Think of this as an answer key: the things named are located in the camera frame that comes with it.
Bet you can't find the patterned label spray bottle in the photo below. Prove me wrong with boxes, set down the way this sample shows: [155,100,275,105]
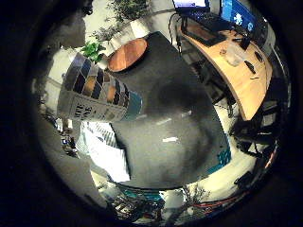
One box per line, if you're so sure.
[56,51,144,124]

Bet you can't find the white striped cloth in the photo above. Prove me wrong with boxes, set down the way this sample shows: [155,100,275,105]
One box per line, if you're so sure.
[75,121,132,183]

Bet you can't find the small green potted plant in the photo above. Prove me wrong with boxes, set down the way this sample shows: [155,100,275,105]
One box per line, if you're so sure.
[80,41,107,64]

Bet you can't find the round wooden board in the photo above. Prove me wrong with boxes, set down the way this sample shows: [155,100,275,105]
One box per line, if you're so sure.
[107,38,149,73]

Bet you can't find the teal electronics board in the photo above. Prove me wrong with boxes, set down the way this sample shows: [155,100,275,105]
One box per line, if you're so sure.
[207,146,233,174]

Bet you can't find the leafy plant in white pot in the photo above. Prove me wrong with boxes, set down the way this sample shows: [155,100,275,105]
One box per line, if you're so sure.
[107,0,153,39]

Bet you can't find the black office chair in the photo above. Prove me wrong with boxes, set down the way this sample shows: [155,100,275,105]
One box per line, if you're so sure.
[229,100,280,160]

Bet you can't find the black keyboard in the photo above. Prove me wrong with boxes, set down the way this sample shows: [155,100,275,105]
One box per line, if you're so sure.
[184,26,227,47]

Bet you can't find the clear plastic cup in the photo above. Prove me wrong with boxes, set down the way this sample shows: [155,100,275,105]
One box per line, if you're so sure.
[224,46,244,67]

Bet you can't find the wooden desk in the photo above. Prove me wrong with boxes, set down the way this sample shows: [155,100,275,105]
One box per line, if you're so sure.
[177,22,275,121]

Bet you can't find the laptop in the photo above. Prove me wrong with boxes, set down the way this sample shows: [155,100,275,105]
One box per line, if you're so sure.
[171,0,212,16]

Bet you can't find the computer monitor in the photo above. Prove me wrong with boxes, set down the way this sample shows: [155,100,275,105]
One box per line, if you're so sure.
[220,0,258,33]

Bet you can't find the red cable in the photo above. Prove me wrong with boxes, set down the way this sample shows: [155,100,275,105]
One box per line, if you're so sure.
[192,192,250,211]

